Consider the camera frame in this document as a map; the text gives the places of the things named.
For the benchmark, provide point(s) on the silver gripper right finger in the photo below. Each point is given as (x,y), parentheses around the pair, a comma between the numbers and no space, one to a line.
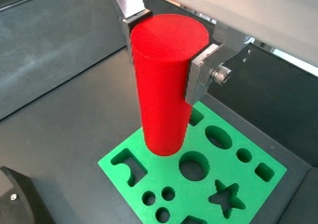
(207,67)

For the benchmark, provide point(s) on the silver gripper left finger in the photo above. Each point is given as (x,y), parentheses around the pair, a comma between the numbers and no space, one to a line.
(132,13)

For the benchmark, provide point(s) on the red cylinder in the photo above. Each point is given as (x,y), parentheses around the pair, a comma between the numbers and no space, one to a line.
(165,40)

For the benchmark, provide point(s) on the green shape sorter board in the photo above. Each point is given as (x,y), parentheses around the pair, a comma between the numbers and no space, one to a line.
(213,182)

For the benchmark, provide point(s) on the black mount block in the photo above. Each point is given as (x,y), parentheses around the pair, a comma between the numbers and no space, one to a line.
(21,205)

